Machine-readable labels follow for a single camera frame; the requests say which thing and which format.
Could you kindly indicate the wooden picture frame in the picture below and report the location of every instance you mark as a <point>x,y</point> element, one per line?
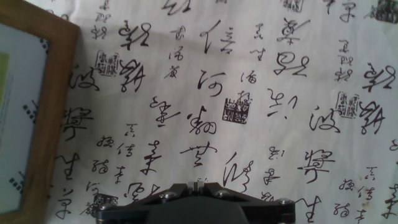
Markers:
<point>18,109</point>

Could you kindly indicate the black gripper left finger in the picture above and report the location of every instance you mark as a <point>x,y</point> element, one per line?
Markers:
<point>124,213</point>

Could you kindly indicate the beige calligraphy print tablecloth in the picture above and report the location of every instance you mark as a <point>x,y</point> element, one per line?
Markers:
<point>248,140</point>

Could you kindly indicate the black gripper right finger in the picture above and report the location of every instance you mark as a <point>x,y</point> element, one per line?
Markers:
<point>267,211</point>

